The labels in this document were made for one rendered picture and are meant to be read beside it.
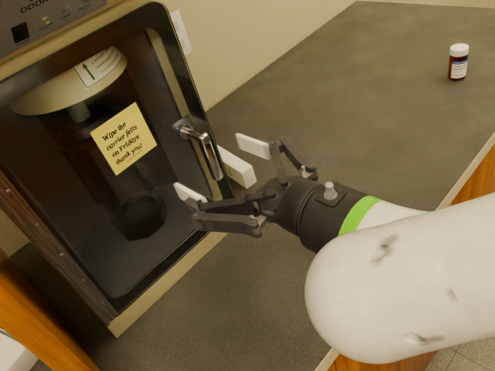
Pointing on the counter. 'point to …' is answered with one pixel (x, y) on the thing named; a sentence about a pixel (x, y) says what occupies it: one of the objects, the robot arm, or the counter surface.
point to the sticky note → (124, 138)
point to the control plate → (28, 9)
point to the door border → (8, 194)
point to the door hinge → (50, 259)
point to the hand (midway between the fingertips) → (213, 166)
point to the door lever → (203, 149)
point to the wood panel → (37, 322)
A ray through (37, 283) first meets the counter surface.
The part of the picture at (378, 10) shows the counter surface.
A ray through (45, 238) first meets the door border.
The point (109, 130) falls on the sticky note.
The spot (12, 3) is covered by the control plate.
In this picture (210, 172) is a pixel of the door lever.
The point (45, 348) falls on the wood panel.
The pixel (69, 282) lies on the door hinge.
